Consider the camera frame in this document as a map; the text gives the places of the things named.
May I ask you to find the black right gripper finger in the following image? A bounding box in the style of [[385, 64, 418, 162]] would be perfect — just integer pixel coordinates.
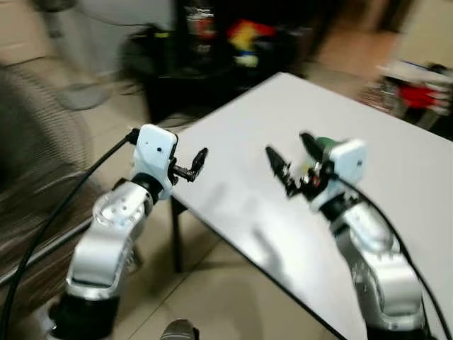
[[299, 132, 324, 165], [265, 146, 292, 189]]

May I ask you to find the small green round object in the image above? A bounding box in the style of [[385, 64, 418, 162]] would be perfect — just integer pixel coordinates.
[[315, 137, 343, 154]]

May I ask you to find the black table leg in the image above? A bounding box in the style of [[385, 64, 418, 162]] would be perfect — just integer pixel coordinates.
[[169, 197, 188, 274]]

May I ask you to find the black cabinet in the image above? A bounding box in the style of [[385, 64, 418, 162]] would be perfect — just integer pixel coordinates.
[[119, 0, 339, 125]]

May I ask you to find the red box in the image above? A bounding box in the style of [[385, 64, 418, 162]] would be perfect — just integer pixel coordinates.
[[396, 81, 445, 111]]

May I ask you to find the red yellow toy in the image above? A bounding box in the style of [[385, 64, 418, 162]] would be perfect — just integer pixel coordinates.
[[226, 19, 278, 69]]

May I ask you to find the large grey fan grille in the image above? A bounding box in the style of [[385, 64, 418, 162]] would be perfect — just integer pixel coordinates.
[[0, 64, 96, 305]]

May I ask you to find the grey standing fan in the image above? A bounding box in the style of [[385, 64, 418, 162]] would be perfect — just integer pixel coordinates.
[[31, 0, 115, 112]]

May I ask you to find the grey robot foot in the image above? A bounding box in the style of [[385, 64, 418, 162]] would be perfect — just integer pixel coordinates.
[[161, 319, 200, 340]]

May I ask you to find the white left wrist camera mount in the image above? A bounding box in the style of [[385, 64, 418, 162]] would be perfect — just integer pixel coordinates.
[[131, 124, 180, 203]]

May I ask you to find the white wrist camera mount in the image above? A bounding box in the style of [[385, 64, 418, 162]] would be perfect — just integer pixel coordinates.
[[131, 124, 180, 203], [311, 138, 368, 211]]

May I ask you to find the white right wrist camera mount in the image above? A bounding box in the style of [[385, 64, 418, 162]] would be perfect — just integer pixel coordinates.
[[311, 138, 368, 211]]

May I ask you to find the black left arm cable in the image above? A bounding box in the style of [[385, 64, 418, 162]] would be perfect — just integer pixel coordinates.
[[0, 129, 140, 339]]

